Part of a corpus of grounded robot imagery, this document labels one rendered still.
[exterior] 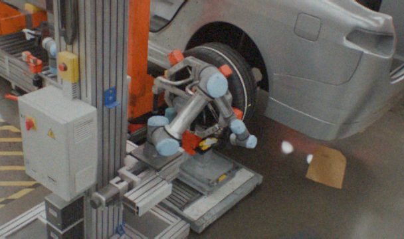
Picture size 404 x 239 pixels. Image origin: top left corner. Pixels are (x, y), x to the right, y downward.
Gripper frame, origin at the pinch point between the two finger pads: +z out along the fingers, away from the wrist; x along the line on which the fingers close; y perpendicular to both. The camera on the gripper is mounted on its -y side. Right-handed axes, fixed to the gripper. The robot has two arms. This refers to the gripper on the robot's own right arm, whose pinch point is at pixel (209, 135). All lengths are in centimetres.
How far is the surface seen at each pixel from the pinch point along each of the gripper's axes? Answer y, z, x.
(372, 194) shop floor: -158, -47, -68
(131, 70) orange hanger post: 28, 70, -23
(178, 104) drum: 8.8, 30.9, -13.6
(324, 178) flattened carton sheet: -140, -11, -62
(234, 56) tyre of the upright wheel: 10, 9, -59
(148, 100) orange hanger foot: -7, 80, -24
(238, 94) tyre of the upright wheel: -1.4, -2.1, -35.9
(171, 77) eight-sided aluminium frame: 12, 50, -34
